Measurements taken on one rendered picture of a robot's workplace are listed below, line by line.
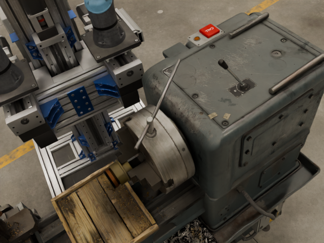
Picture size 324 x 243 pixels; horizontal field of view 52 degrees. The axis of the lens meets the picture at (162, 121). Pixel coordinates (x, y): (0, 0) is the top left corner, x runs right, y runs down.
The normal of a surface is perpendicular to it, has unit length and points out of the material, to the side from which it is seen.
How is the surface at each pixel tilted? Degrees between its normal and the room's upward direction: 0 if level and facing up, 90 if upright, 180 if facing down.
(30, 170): 0
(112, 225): 0
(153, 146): 28
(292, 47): 0
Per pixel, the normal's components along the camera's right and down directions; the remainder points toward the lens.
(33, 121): 0.46, 0.66
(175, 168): 0.46, 0.31
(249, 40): -0.12, -0.61
